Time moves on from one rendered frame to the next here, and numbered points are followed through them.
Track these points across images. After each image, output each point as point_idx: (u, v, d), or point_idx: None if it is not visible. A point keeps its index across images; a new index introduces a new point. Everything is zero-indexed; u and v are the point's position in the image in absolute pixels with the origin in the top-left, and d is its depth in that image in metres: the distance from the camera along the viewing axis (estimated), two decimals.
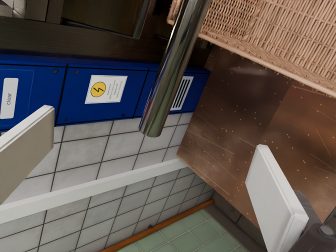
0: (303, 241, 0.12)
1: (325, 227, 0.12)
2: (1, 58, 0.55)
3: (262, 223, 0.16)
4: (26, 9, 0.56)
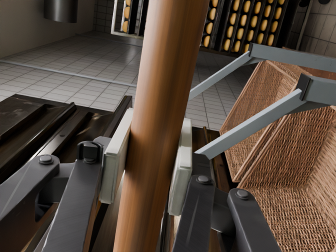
0: (190, 195, 0.13)
1: (201, 176, 0.14)
2: None
3: (171, 183, 0.18)
4: None
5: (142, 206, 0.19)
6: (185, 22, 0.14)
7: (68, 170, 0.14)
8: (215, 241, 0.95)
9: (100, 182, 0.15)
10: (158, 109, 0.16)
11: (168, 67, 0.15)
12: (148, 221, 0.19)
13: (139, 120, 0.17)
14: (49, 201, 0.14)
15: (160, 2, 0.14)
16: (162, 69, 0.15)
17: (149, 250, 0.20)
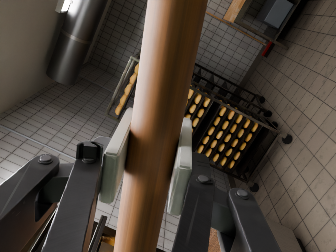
0: (190, 194, 0.13)
1: (201, 176, 0.14)
2: None
3: (171, 182, 0.18)
4: None
5: (143, 206, 0.19)
6: (184, 21, 0.14)
7: (68, 170, 0.14)
8: None
9: (100, 182, 0.15)
10: (158, 108, 0.16)
11: (167, 67, 0.15)
12: (149, 221, 0.19)
13: (139, 120, 0.17)
14: (49, 201, 0.14)
15: (159, 2, 0.14)
16: (162, 69, 0.15)
17: (149, 250, 0.20)
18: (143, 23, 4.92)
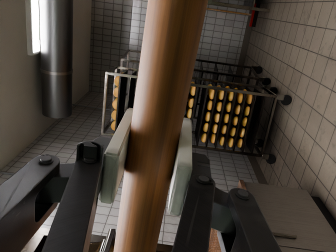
0: (190, 194, 0.13)
1: (201, 176, 0.14)
2: None
3: (171, 182, 0.18)
4: None
5: (142, 207, 0.19)
6: (184, 22, 0.14)
7: (68, 170, 0.14)
8: None
9: (100, 182, 0.15)
10: (157, 109, 0.16)
11: (167, 68, 0.15)
12: (148, 222, 0.19)
13: (138, 121, 0.17)
14: (49, 201, 0.14)
15: (159, 3, 0.14)
16: (161, 70, 0.15)
17: (149, 250, 0.20)
18: (126, 37, 5.02)
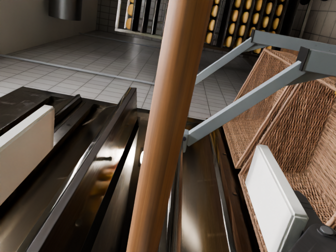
0: (303, 241, 0.12)
1: (325, 227, 0.12)
2: None
3: (262, 223, 0.16)
4: None
5: (156, 181, 0.25)
6: (189, 46, 0.21)
7: None
8: (219, 220, 0.98)
9: None
10: (169, 107, 0.22)
11: (177, 77, 0.21)
12: (160, 193, 0.25)
13: (155, 116, 0.23)
14: None
15: (172, 32, 0.20)
16: (173, 79, 0.21)
17: (160, 216, 0.26)
18: None
